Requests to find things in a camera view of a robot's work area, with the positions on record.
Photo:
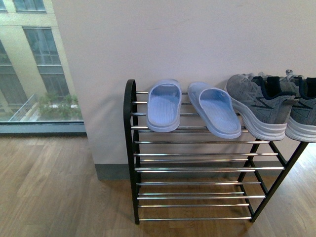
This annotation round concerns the grey knit sneaker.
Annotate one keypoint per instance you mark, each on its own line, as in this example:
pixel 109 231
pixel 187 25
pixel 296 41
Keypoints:
pixel 302 123
pixel 264 107

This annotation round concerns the light blue slipper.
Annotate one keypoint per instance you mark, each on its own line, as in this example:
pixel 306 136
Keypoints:
pixel 164 104
pixel 214 106

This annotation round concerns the black metal shoe rack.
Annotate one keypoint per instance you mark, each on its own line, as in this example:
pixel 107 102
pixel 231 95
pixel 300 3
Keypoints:
pixel 188 174

